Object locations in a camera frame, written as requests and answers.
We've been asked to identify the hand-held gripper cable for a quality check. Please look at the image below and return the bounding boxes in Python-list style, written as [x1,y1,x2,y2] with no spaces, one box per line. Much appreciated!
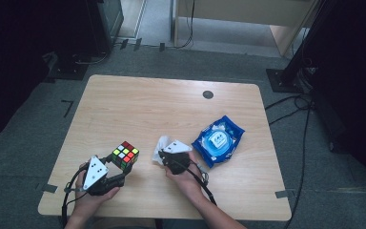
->
[173,157,218,207]
[60,166,90,229]

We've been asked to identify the person's lap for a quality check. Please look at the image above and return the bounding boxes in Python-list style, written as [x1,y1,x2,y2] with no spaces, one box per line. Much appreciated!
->
[90,218,204,229]

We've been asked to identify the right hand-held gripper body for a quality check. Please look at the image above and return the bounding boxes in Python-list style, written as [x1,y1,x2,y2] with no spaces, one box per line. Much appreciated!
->
[158,139,193,176]

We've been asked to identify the white wet wipe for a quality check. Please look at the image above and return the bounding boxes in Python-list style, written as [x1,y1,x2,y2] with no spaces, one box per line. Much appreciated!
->
[152,135,181,167]

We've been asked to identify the black hanging cable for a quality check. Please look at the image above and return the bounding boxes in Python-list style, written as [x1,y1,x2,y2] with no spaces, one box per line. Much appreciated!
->
[174,0,195,50]

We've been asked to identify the blue wet wipes pack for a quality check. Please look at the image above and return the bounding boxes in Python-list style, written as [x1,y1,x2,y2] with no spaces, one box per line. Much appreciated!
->
[191,114,246,169]

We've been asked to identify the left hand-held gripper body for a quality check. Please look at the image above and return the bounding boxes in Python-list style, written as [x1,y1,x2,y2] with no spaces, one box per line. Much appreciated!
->
[81,155,127,197]

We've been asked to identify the left hand-held gripper cable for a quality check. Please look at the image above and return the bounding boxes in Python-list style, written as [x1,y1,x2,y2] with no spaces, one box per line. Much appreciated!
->
[60,166,90,229]

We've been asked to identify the dark cabinet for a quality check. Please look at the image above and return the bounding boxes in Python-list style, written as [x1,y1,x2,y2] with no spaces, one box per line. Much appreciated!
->
[85,0,125,55]

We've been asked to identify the black stand with base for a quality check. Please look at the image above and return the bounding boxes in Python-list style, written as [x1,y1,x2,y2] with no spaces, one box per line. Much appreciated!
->
[265,0,335,94]

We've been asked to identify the person's left hand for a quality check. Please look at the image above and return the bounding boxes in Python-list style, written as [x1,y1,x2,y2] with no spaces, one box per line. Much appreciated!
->
[73,161,121,221]

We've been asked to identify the grey tape strip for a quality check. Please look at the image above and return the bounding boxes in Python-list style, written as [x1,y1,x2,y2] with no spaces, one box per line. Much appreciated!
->
[274,189,296,199]
[40,183,59,194]

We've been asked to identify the light wooden cabinet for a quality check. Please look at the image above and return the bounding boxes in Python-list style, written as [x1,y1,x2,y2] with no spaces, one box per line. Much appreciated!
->
[173,0,319,57]

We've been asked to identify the black stand base plate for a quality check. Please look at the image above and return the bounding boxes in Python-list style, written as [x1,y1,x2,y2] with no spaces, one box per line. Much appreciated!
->
[47,52,91,81]

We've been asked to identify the right hand-held gripper cable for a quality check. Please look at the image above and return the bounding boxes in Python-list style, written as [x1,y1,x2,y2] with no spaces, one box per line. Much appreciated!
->
[173,157,218,207]

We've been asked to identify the black angled floor tape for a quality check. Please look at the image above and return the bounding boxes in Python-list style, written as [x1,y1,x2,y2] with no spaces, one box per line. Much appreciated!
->
[60,99,74,119]

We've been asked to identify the black looped floor cables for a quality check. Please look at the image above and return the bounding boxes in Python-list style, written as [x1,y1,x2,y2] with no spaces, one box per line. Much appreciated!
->
[264,93,315,229]

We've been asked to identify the person's right hand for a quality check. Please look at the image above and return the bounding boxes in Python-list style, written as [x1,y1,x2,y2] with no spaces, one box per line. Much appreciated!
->
[164,150,205,205]

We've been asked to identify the multicoloured puzzle cube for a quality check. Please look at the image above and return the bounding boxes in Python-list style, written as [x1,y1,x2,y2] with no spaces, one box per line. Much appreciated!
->
[111,140,140,171]

